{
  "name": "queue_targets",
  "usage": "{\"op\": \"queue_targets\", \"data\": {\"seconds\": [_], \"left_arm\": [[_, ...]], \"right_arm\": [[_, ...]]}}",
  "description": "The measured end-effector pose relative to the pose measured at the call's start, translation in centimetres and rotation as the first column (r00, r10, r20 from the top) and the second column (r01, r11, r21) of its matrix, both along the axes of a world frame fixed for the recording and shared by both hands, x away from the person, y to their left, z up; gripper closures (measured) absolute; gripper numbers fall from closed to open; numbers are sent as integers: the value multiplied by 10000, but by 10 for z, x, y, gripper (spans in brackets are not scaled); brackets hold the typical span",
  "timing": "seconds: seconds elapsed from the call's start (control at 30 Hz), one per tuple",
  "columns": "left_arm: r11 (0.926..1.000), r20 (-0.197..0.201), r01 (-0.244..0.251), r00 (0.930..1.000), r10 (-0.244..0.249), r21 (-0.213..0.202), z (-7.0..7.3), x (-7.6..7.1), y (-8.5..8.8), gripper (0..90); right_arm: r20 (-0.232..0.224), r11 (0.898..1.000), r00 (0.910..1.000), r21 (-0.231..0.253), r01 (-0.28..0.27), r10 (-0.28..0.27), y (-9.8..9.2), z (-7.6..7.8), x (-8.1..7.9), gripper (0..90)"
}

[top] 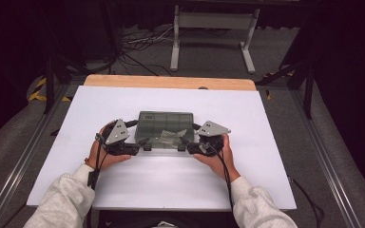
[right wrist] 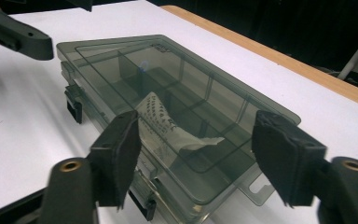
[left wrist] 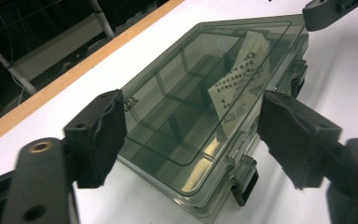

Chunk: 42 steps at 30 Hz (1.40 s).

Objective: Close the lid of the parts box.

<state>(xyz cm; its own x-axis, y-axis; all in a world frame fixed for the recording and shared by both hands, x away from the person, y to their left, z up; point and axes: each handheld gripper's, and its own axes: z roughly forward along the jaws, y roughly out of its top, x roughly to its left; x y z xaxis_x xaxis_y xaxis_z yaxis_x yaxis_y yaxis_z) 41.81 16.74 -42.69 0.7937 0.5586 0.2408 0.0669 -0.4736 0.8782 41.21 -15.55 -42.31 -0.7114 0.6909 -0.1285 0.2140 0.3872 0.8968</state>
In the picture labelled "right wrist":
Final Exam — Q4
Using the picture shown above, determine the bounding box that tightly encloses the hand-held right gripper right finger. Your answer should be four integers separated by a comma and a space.
251, 109, 328, 208

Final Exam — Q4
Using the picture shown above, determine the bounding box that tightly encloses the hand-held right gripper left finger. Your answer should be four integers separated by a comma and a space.
87, 109, 143, 209

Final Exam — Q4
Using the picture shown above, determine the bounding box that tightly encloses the white printed paper packet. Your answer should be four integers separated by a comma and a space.
134, 91, 227, 153

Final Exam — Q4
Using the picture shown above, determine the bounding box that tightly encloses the grey transparent plastic storage box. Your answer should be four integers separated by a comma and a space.
55, 34, 302, 224

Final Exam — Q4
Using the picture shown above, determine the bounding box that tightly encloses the white table sheet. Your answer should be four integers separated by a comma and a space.
0, 0, 358, 224

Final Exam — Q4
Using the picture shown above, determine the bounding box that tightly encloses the grey metal stand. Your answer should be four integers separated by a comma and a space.
337, 26, 358, 82

